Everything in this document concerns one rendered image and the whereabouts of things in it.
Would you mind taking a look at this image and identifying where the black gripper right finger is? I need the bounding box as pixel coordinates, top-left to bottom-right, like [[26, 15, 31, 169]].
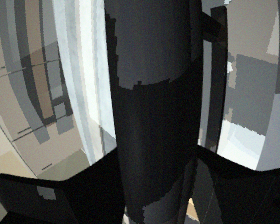
[[191, 144, 280, 224]]

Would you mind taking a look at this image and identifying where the peach square tile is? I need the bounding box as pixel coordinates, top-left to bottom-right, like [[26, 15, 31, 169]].
[[185, 198, 200, 221]]

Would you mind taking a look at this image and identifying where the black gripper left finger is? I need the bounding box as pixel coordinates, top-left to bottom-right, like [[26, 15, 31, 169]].
[[0, 147, 125, 224]]

